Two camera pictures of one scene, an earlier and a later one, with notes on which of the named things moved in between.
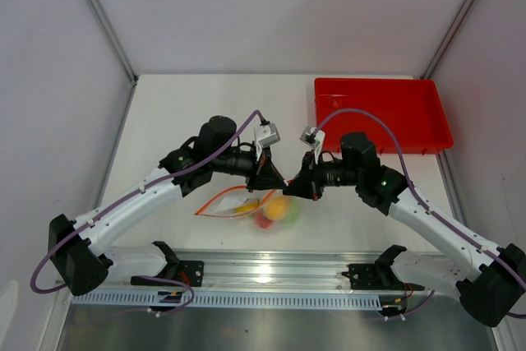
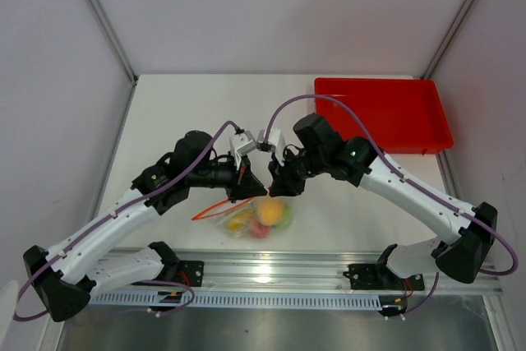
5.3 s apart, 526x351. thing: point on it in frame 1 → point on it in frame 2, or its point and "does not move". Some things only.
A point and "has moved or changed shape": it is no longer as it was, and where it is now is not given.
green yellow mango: (246, 207) → (240, 221)
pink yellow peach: (262, 221) → (258, 229)
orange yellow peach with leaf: (276, 208) does not move
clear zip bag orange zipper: (268, 210) has moved or changed shape
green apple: (295, 211) → (286, 219)
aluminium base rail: (292, 270) does not move
